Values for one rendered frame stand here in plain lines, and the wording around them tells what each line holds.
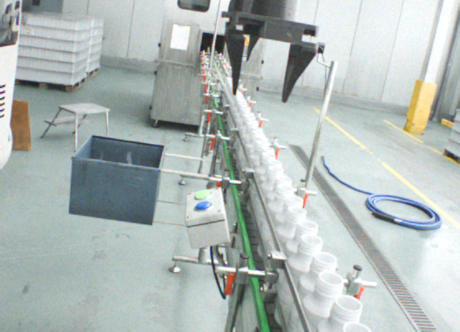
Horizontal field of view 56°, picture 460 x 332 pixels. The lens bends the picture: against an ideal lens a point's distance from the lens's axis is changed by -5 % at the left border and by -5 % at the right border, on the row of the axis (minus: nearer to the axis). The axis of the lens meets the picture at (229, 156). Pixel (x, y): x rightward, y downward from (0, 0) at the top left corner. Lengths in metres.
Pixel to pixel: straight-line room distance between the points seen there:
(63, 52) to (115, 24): 4.00
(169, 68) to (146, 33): 5.59
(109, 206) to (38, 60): 6.24
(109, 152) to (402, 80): 11.13
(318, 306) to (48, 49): 7.28
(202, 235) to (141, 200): 0.76
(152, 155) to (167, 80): 4.01
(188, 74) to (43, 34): 2.83
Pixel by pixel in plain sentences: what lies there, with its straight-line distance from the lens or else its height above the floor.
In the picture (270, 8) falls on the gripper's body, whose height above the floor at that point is 1.50.
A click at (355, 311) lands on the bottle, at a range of 0.61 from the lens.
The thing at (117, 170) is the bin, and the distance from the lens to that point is 1.62.
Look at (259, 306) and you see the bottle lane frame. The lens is 0.86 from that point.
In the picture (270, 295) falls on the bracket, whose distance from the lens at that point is 0.82.
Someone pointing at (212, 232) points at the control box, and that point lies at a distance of 0.91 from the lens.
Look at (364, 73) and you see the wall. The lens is 12.18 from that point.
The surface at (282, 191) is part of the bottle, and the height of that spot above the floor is 1.16.
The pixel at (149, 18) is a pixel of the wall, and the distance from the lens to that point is 11.39.
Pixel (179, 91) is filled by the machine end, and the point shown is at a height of 0.53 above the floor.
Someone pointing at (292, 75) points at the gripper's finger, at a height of 1.43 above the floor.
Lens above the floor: 1.48
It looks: 16 degrees down
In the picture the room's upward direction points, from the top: 10 degrees clockwise
